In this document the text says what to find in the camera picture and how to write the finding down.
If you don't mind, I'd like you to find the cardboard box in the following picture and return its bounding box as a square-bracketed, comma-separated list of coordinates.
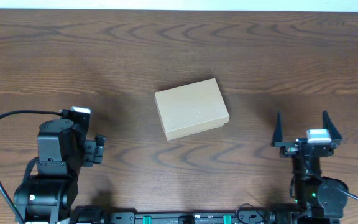
[155, 78, 230, 141]

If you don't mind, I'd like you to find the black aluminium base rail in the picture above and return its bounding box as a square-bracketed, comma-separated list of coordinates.
[68, 206, 293, 224]

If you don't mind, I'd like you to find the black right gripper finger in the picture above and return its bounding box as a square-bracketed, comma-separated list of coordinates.
[271, 112, 283, 147]
[322, 110, 343, 145]

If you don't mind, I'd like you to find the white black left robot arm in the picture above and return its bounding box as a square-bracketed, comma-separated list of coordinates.
[14, 106, 106, 223]

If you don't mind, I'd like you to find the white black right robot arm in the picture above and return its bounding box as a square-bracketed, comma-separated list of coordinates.
[266, 111, 348, 223]

